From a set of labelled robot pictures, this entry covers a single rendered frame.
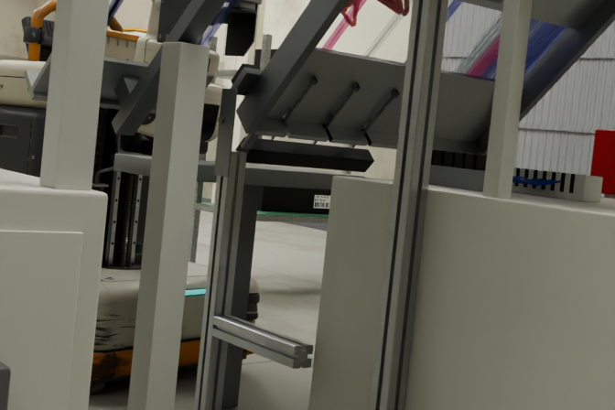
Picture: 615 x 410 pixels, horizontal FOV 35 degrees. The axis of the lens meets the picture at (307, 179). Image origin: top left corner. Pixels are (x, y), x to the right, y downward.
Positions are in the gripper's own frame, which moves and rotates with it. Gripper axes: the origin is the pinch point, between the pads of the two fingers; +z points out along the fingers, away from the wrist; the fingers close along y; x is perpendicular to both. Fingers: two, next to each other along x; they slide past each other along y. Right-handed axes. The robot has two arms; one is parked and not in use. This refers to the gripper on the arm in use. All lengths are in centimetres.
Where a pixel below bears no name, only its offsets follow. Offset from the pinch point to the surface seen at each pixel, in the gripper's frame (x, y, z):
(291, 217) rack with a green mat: 185, 130, -79
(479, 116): 21.4, 41.3, 3.8
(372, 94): 20.2, 6.7, 3.9
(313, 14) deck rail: 3.4, -21.1, 3.1
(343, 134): 30.1, 4.8, 7.0
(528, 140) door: 203, 367, -163
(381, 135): 29.9, 16.0, 6.2
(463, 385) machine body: 5, -20, 75
